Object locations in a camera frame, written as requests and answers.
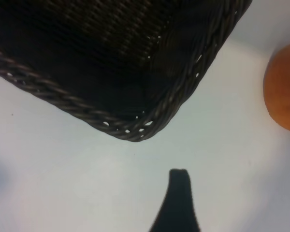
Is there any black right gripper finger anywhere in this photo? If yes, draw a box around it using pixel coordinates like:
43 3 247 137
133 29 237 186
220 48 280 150
148 168 202 232

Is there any orange fruit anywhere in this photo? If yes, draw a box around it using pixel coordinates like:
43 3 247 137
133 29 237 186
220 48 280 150
262 40 290 135

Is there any dark brown wicker basket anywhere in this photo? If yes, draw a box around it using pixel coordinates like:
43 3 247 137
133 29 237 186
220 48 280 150
0 0 253 143

